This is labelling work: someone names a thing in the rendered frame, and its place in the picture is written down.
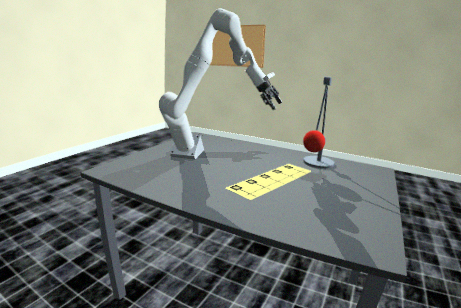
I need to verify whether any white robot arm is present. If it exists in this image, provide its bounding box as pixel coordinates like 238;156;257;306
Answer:
159;8;274;152

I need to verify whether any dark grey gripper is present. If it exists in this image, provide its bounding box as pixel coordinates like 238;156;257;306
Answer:
256;80;282;110

